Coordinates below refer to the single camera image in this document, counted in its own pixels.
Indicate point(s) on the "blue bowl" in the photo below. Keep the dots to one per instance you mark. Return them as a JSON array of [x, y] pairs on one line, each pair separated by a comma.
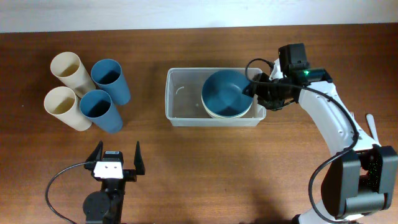
[[222, 93]]

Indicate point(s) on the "cream cup front left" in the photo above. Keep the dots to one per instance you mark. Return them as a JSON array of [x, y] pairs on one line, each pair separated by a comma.
[[62, 103]]

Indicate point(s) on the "cream cup back left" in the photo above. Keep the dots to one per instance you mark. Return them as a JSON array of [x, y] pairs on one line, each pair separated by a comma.
[[69, 69]]

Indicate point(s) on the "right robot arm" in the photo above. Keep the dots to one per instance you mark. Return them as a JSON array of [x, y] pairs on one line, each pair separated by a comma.
[[359, 177]]

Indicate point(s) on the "blue cup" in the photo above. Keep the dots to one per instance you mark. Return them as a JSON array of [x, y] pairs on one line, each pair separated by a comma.
[[98, 107], [108, 75]]

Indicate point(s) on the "blue cup front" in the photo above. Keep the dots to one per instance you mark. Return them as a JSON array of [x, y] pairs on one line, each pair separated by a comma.
[[98, 107]]

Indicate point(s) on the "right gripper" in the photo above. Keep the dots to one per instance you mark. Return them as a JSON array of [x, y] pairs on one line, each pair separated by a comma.
[[272, 105]]

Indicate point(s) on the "white plastic spoon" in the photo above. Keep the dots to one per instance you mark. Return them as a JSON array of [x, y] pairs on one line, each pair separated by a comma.
[[372, 127]]

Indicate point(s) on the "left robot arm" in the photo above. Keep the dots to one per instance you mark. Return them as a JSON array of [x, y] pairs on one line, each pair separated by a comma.
[[106, 205]]

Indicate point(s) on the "blue cup back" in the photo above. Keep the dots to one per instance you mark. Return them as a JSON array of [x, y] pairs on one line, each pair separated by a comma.
[[108, 75]]

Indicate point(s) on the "clear plastic container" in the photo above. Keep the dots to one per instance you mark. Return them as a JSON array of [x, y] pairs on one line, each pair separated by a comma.
[[184, 107]]

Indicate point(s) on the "cream bowl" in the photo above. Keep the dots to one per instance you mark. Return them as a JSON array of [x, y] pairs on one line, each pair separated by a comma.
[[214, 115], [205, 107]]

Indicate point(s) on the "cream cup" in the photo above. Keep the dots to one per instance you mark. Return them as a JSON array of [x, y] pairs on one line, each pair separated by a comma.
[[62, 103], [69, 69]]

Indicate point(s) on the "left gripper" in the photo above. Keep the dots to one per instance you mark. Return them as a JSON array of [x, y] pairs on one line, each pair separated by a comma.
[[131, 175]]

